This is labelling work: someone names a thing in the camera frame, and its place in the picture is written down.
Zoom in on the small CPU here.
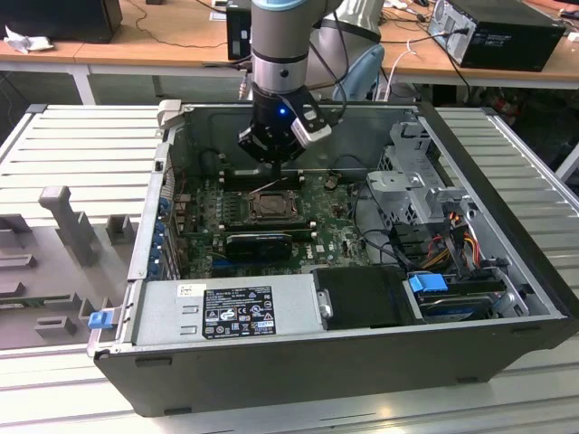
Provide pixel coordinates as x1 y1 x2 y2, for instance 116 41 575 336
256 194 293 217

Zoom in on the metal socket cover frame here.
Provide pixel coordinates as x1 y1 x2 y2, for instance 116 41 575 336
246 191 303 222

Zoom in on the black RAM slot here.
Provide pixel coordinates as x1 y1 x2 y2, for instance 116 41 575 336
220 184 305 192
218 230 318 237
218 222 317 230
220 174 305 181
220 179 305 186
218 226 318 233
220 169 305 176
218 218 316 225

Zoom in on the CPU socket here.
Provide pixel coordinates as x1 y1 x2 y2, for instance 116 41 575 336
243 189 305 224

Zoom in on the small black computer tower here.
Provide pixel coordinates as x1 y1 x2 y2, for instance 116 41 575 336
225 3 253 61

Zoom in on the black graphics card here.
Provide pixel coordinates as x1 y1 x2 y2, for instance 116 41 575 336
223 231 294 262

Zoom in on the green motherboard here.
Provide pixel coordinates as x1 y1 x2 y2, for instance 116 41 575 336
180 174 379 280

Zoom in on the silver drive cage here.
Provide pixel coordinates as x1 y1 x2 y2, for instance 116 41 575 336
365 119 481 230

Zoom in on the wooden desk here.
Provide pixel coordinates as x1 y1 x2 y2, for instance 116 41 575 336
379 0 579 91
0 0 254 108

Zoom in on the black connector block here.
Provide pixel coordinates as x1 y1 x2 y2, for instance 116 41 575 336
389 222 431 259

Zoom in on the black rating label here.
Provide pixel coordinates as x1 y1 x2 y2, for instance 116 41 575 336
201 285 276 340

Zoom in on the black plastic air shroud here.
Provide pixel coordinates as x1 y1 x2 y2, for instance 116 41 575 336
311 266 429 331

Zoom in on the silver power supply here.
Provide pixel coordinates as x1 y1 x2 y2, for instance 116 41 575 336
132 273 326 348

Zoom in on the blue disk carrier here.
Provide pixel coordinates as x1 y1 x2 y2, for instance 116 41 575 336
406 272 449 303

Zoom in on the black open PC case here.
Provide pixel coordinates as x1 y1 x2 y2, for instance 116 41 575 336
85 99 574 418

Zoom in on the black computer case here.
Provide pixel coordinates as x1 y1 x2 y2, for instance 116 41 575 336
0 0 124 45

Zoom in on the hard disk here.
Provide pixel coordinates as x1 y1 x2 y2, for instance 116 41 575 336
416 291 498 325

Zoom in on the large black desktop computer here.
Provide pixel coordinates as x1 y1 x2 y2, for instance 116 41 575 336
427 0 567 73

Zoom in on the crumpled white paper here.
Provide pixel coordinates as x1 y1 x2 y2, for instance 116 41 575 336
3 24 56 54

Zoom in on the grey parts rack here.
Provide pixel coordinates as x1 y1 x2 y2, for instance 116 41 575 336
0 184 142 352

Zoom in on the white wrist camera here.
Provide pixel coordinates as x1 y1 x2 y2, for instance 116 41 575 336
290 115 333 148

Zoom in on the thin black wire loop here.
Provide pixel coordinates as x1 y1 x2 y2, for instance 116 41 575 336
336 154 368 175

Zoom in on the light grey case handle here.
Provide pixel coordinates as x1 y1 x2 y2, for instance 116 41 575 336
157 99 183 133

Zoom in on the thick black cable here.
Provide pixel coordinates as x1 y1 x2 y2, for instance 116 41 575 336
350 178 411 269

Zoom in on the white cable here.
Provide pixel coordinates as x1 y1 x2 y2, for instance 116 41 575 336
384 38 420 101

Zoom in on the yellow orange wire bundle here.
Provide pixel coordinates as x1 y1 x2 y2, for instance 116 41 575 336
420 225 481 269

